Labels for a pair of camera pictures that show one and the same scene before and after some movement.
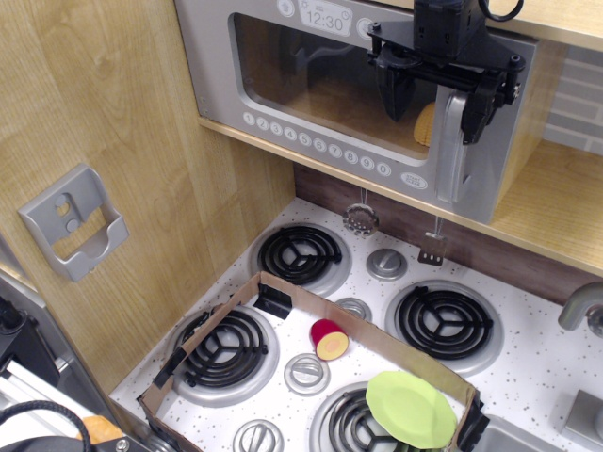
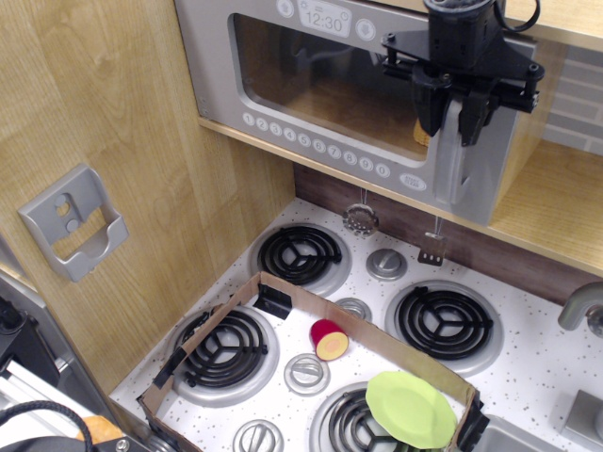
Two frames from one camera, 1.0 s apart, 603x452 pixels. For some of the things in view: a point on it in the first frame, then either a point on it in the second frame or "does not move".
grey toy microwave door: [300, 73] does not move
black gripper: [449, 42] -> [464, 46]
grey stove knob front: [259, 436] does not move
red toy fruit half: [329, 339] does not move
